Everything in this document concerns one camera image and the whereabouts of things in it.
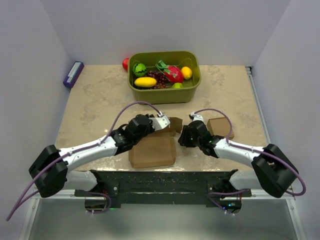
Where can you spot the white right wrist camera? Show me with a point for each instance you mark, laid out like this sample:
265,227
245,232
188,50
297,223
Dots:
195,117

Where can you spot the red toy apple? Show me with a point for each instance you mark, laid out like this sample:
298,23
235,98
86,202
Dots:
125,64

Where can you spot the pink toy dragon fruit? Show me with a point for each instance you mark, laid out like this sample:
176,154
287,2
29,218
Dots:
171,72

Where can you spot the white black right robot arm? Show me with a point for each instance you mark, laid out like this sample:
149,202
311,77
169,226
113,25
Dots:
272,170

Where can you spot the small toy watermelon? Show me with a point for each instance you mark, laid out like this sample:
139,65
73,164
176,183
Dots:
139,70

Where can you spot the yellow toy lemon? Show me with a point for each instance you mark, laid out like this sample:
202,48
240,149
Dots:
186,72

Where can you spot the purple toy grapes bunch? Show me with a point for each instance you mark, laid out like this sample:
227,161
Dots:
161,80

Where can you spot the green plastic basket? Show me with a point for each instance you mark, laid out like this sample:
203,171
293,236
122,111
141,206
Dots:
167,95

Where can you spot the purple white rectangular box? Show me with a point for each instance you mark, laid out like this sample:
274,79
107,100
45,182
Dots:
73,74

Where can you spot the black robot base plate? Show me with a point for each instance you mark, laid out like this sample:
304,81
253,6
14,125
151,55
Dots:
159,187

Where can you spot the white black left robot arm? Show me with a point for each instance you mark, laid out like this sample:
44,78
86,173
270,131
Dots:
55,169

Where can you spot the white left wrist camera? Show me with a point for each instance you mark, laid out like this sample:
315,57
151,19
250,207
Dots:
160,123

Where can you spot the small folded cardboard box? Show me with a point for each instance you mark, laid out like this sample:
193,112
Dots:
218,126

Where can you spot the yellow toy mango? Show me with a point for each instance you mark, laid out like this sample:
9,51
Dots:
145,82

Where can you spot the brown cardboard box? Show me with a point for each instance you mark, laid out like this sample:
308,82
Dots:
157,149

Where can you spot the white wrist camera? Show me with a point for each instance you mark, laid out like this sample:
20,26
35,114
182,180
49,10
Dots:
195,117
160,123

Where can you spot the green toy lime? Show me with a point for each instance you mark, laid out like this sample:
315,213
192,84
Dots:
177,85

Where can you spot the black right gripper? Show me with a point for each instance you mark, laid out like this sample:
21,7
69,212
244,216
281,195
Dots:
183,139

